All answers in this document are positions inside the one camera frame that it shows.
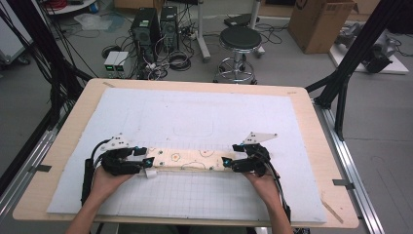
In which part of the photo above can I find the grey and black machine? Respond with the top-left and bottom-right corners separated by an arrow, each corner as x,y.
334,21 -> 404,74

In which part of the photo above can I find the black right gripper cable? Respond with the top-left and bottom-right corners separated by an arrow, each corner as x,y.
258,155 -> 292,222

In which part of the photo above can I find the clear plastic bag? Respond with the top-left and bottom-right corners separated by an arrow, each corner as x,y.
73,13 -> 125,32

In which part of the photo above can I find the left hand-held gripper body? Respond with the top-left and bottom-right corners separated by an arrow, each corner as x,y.
98,132 -> 146,177

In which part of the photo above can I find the white board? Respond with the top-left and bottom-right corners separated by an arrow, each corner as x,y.
328,43 -> 410,76

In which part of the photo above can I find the black metal frame with cables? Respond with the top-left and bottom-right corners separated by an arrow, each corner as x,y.
0,0 -> 94,132

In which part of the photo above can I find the grey bench power supply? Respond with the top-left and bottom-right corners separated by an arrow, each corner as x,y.
103,51 -> 121,79
113,51 -> 131,79

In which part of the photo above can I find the flat black device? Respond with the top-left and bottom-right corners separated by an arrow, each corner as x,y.
223,13 -> 261,28

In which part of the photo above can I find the brown cardboard box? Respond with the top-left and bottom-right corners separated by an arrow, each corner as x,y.
287,0 -> 358,56

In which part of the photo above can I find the thin wooden strip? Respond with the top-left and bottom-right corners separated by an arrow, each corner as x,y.
319,194 -> 345,225

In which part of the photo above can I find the grey metal bracket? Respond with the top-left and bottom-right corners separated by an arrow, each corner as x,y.
27,164 -> 53,174
332,178 -> 356,191

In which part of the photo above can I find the coiled black cable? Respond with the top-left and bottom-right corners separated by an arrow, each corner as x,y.
167,51 -> 193,72

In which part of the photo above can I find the person's left hand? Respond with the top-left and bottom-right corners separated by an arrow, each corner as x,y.
89,165 -> 134,205

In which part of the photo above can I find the black round stool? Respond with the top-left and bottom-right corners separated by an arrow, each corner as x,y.
212,25 -> 264,86

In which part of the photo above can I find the white round table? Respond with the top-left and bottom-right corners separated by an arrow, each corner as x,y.
44,0 -> 99,16

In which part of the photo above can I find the cream printed cloth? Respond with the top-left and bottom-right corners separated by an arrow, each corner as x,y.
142,146 -> 237,179

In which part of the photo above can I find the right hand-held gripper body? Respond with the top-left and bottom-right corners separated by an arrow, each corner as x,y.
231,131 -> 280,178

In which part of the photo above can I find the person's right hand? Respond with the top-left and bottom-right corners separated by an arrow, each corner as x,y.
243,170 -> 282,207

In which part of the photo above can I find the aluminium rail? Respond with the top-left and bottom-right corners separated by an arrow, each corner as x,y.
0,129 -> 58,222
312,97 -> 387,234

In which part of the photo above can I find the white foam mat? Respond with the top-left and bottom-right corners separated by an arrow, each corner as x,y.
46,87 -> 327,224

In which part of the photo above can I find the wide black computer tower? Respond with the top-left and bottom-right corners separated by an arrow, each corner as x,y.
130,7 -> 162,64

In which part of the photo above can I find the narrow black computer tower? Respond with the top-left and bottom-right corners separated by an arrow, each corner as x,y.
159,5 -> 180,54

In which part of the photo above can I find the white stand leg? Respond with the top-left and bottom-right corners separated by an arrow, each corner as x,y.
248,0 -> 266,59
194,0 -> 212,63

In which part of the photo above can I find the grey panel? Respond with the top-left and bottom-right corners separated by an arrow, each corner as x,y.
0,0 -> 34,65

